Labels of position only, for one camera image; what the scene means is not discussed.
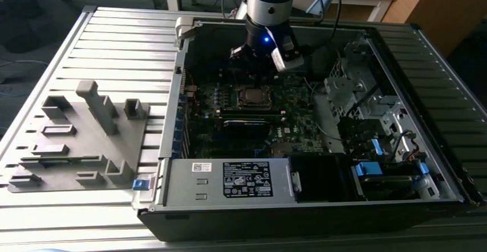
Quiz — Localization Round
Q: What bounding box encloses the black RAM slot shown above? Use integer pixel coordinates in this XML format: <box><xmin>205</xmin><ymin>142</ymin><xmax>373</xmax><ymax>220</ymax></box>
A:
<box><xmin>222</xmin><ymin>113</ymin><xmax>285</xmax><ymax>119</ymax></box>
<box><xmin>222</xmin><ymin>116</ymin><xmax>285</xmax><ymax>122</ymax></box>
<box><xmin>221</xmin><ymin>107</ymin><xmax>284</xmax><ymax>112</ymax></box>
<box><xmin>221</xmin><ymin>110</ymin><xmax>285</xmax><ymax>116</ymax></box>

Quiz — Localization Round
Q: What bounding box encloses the silver metal drive cage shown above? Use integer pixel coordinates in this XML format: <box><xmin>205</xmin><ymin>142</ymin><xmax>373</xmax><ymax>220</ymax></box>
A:
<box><xmin>323</xmin><ymin>32</ymin><xmax>412</xmax><ymax>127</ymax></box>

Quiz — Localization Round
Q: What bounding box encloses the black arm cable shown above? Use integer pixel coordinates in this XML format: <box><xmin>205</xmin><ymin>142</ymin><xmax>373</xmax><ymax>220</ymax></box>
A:
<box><xmin>309</xmin><ymin>0</ymin><xmax>327</xmax><ymax>25</ymax></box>
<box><xmin>301</xmin><ymin>0</ymin><xmax>343</xmax><ymax>58</ymax></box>

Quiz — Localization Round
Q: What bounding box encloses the grey case handle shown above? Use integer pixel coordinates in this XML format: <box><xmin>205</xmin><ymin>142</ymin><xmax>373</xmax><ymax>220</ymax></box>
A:
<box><xmin>173</xmin><ymin>17</ymin><xmax>202</xmax><ymax>48</ymax></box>

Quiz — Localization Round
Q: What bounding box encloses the black open PC case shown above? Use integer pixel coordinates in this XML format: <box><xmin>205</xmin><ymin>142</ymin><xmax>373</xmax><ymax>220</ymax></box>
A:
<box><xmin>130</xmin><ymin>15</ymin><xmax>487</xmax><ymax>243</ymax></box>

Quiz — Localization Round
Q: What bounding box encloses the green motherboard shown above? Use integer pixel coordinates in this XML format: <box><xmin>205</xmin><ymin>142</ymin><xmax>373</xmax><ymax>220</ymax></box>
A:
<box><xmin>181</xmin><ymin>74</ymin><xmax>345</xmax><ymax>159</ymax></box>

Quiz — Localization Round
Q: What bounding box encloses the wooden cabinet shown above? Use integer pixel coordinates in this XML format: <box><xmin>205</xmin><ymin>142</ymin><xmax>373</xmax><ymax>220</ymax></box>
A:
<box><xmin>381</xmin><ymin>0</ymin><xmax>487</xmax><ymax>56</ymax></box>

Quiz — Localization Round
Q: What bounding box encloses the thick black case cable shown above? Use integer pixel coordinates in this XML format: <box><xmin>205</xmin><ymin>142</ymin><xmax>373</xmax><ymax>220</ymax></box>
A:
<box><xmin>344</xmin><ymin>83</ymin><xmax>381</xmax><ymax>119</ymax></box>

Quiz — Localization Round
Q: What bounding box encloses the hard disk in blue carrier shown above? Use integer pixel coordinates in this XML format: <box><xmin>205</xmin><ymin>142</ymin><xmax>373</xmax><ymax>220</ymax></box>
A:
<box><xmin>351</xmin><ymin>161</ymin><xmax>417</xmax><ymax>201</ymax></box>

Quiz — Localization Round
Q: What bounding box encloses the black graphics card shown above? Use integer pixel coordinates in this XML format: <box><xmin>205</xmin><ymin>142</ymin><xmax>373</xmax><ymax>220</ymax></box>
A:
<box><xmin>222</xmin><ymin>119</ymin><xmax>273</xmax><ymax>147</ymax></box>

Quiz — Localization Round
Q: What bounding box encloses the brown chipset heatsink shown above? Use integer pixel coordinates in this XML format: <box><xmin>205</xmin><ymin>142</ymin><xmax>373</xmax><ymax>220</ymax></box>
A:
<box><xmin>272</xmin><ymin>142</ymin><xmax>295</xmax><ymax>155</ymax></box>

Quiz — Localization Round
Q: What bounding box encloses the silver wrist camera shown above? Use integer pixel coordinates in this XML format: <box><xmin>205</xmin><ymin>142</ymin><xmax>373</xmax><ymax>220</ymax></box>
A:
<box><xmin>269</xmin><ymin>34</ymin><xmax>305</xmax><ymax>72</ymax></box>

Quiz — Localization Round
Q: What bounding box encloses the black plastic shroud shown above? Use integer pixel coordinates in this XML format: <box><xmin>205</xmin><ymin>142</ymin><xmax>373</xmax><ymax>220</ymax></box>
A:
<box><xmin>288</xmin><ymin>153</ymin><xmax>355</xmax><ymax>204</ymax></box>

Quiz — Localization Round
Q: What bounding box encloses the grey parts rack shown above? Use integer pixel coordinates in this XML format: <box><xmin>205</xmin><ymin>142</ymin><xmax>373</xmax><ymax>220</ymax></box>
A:
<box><xmin>6</xmin><ymin>80</ymin><xmax>152</xmax><ymax>193</ymax></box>

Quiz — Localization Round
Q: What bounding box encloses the blue plastic clip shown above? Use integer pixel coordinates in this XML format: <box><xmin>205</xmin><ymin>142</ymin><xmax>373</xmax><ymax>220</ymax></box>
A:
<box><xmin>367</xmin><ymin>139</ymin><xmax>383</xmax><ymax>156</ymax></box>

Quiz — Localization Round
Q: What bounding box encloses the metal socket cover frame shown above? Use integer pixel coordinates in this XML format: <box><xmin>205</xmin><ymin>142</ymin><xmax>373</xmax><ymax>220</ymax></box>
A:
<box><xmin>237</xmin><ymin>86</ymin><xmax>273</xmax><ymax>110</ymax></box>

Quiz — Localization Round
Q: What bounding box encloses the CPU socket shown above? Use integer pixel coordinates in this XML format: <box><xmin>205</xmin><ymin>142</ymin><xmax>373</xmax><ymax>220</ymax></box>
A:
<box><xmin>234</xmin><ymin>85</ymin><xmax>275</xmax><ymax>111</ymax></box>

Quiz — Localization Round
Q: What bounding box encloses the blue plastic tab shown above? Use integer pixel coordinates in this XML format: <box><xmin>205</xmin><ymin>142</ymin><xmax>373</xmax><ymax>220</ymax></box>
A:
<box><xmin>417</xmin><ymin>162</ymin><xmax>431</xmax><ymax>183</ymax></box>

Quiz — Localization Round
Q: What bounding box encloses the grey power supply unit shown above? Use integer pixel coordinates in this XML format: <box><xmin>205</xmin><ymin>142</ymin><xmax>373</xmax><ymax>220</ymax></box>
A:
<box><xmin>161</xmin><ymin>157</ymin><xmax>304</xmax><ymax>207</ymax></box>

